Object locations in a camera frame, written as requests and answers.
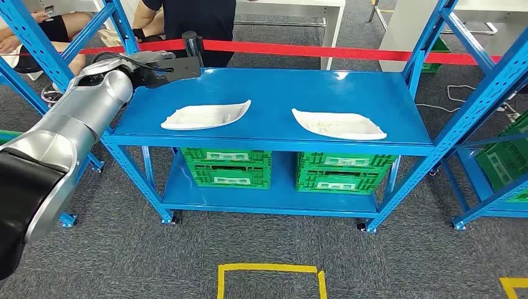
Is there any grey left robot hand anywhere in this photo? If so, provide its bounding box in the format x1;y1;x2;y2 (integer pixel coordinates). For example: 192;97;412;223
131;50;177;90

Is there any white curved plastic part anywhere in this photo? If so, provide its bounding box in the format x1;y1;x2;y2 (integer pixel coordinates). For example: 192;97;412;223
160;99;252;131

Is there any white plastic part with writing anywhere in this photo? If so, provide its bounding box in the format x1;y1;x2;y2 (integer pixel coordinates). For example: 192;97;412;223
291;108;388;141

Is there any beige shoe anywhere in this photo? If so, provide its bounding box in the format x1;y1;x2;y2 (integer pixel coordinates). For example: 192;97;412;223
97;29;125;48

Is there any person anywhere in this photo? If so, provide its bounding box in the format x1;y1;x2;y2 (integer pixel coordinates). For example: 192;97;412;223
131;0;237;69
0;11;92;77

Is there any chair base with casters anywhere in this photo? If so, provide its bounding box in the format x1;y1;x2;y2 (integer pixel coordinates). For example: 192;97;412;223
41;82;65;109

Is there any green plastic crate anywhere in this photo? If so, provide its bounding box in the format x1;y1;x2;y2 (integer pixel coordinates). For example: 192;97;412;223
298;151;399;172
420;37;451;75
181;148;273;168
0;130;22;146
506;187;528;204
295;168;389;196
474;109;528;194
189;163;272;191

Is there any red barrier tape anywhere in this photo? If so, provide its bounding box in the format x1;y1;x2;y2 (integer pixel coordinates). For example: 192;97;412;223
12;39;502;67

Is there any white table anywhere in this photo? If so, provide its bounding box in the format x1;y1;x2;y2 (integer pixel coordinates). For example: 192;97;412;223
234;0;346;71

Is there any white desk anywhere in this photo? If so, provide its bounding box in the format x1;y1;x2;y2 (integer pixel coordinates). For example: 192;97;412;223
379;0;528;74

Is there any white plug adapter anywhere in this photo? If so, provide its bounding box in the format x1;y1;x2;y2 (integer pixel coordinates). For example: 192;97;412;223
500;101;521;123

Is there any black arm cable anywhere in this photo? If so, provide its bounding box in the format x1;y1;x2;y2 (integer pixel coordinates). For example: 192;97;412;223
91;51;174;74

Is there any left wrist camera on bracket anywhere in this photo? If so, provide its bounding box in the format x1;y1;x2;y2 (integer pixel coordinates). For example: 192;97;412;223
156;56;202;82

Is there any black stanchion post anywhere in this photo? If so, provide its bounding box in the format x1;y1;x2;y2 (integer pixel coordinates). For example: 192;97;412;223
181;31;204;69

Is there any white floor cable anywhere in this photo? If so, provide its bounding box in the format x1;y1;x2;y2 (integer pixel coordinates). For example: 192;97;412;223
415;84;477;113

